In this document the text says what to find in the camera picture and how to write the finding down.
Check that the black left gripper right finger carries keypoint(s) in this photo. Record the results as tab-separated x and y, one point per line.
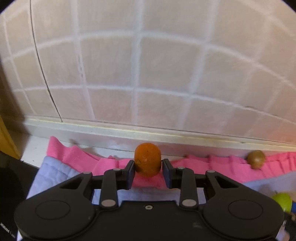
181	178

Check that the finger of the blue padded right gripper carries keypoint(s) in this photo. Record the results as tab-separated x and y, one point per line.
293	208

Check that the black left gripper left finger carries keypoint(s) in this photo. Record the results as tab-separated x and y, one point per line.
114	180

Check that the green apple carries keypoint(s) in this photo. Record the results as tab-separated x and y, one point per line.
284	200

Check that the large orange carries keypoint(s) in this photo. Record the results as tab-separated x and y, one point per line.
147	160

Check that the brown kiwi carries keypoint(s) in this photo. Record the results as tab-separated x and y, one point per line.
256	159

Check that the pink ruffled cloth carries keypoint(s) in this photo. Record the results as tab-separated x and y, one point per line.
278	171

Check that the blue quilted mat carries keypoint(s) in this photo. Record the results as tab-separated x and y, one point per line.
63	204

